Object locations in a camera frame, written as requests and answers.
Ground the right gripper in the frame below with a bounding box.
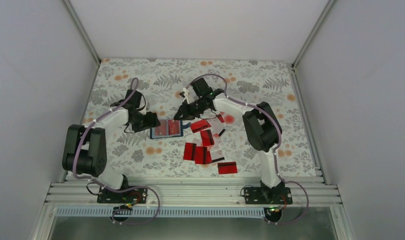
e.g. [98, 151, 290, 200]
[174, 97, 206, 121]

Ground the red card gold ribbon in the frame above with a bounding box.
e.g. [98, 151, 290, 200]
[167, 119, 181, 136]

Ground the blue card holder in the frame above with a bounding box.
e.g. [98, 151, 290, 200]
[149, 119, 191, 140]

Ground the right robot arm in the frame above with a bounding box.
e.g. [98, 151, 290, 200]
[174, 77, 285, 204]

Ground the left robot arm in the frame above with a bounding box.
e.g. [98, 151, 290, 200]
[62, 90, 161, 203]

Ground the red card black stripe top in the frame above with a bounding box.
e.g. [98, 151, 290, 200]
[190, 119, 211, 133]

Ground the red card black stripe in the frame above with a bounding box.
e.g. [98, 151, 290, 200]
[190, 119, 211, 133]
[193, 146, 212, 165]
[217, 161, 238, 175]
[183, 142, 197, 161]

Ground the red card black stripe left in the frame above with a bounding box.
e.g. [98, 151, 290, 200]
[183, 142, 197, 161]

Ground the red card black stripe front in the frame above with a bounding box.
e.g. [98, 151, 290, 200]
[193, 146, 212, 165]

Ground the translucent red circle card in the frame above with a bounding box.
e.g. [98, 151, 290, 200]
[221, 113, 235, 125]

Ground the white card black stripe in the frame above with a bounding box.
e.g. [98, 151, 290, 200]
[210, 150, 225, 163]

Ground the red card black stripe middle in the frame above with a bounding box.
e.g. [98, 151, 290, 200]
[217, 161, 238, 175]

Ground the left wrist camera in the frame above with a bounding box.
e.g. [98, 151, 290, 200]
[123, 91, 147, 112]

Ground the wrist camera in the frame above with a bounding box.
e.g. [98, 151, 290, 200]
[123, 91, 147, 112]
[190, 77, 213, 98]

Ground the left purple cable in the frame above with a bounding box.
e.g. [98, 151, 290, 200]
[71, 77, 161, 226]

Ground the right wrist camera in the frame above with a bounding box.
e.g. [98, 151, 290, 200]
[190, 77, 213, 98]

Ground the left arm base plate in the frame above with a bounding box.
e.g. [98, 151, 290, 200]
[96, 188, 148, 204]

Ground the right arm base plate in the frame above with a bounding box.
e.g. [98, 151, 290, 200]
[240, 185, 293, 205]

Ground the aluminium rail frame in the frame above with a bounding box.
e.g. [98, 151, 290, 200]
[44, 176, 343, 207]

